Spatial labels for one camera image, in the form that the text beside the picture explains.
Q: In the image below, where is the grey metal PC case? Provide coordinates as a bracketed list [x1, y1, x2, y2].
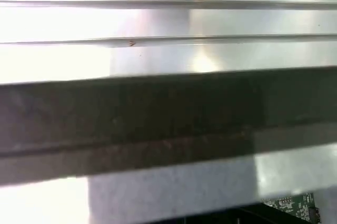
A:
[0, 66, 337, 224]

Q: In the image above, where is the green motherboard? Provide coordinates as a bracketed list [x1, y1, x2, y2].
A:
[263, 191, 316, 219]

